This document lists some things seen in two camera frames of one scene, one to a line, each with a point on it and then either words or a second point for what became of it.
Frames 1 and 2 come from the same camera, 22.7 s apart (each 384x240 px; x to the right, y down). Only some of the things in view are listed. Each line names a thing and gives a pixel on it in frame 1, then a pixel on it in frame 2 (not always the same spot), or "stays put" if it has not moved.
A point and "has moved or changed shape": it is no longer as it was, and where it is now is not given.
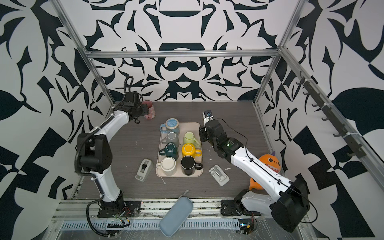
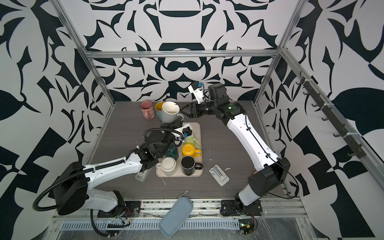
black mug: x=189 y=165 stays put
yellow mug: x=189 y=149 stays put
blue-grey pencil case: x=176 y=216 stays put
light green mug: x=189 y=138 stays put
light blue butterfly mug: x=171 y=125 has moved or changed shape
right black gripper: x=202 y=133 → x=193 y=106
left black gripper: x=145 y=109 → x=165 y=131
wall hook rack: x=356 y=150 stays put
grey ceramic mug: x=171 y=137 has moved or changed shape
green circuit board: x=246 y=225 stays put
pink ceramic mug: x=152 y=112 stays put
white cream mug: x=167 y=165 stays put
